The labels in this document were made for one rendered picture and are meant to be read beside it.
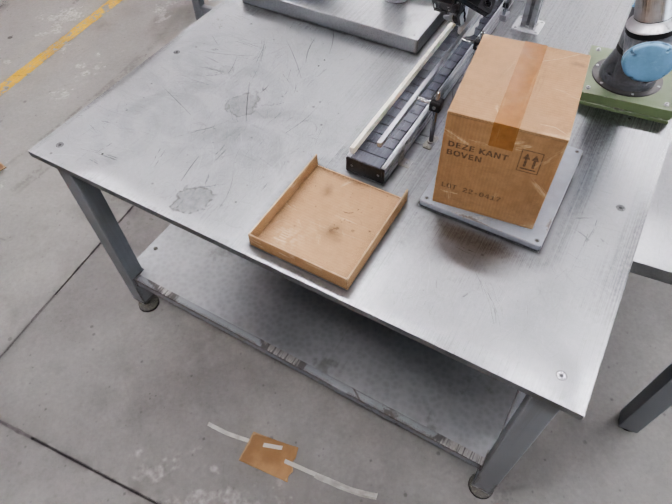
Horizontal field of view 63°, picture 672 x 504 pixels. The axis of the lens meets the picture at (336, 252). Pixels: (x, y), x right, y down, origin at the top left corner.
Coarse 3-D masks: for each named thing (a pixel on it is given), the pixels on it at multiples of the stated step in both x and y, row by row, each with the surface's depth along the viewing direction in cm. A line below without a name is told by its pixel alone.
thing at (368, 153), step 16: (448, 48) 165; (464, 48) 165; (432, 64) 160; (448, 64) 160; (416, 80) 156; (432, 80) 155; (400, 96) 151; (432, 96) 151; (416, 112) 147; (384, 128) 144; (400, 128) 143; (368, 144) 140; (384, 144) 140; (368, 160) 136; (384, 160) 136
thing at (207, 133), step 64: (576, 0) 188; (192, 64) 171; (256, 64) 170; (320, 64) 170; (384, 64) 169; (64, 128) 154; (128, 128) 154; (192, 128) 153; (256, 128) 152; (320, 128) 152; (576, 128) 149; (640, 128) 149; (128, 192) 139; (192, 192) 138; (256, 192) 138; (576, 192) 135; (640, 192) 135; (256, 256) 126; (384, 256) 125; (448, 256) 124; (512, 256) 124; (576, 256) 124; (384, 320) 115; (448, 320) 114; (512, 320) 114; (576, 320) 114; (512, 384) 107; (576, 384) 105
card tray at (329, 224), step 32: (288, 192) 134; (320, 192) 137; (352, 192) 136; (384, 192) 136; (256, 224) 126; (288, 224) 131; (320, 224) 130; (352, 224) 130; (384, 224) 125; (288, 256) 122; (320, 256) 125; (352, 256) 125
